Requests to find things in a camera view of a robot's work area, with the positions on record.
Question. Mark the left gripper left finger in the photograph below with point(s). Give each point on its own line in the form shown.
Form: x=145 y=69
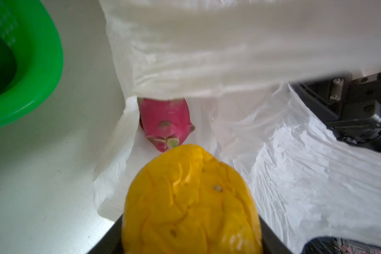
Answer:
x=111 y=242

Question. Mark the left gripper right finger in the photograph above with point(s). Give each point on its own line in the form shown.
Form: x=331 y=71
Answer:
x=271 y=243

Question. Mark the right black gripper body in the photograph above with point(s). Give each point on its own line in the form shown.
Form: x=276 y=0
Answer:
x=350 y=108

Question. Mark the yellow pear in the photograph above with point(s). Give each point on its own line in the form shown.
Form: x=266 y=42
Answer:
x=185 y=201

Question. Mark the pink dragon fruit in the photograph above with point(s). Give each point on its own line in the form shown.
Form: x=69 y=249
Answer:
x=166 y=124

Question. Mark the white plastic grocery bag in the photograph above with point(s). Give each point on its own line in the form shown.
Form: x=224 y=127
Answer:
x=234 y=62

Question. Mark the green plastic basket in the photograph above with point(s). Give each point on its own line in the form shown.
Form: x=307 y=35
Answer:
x=31 y=58

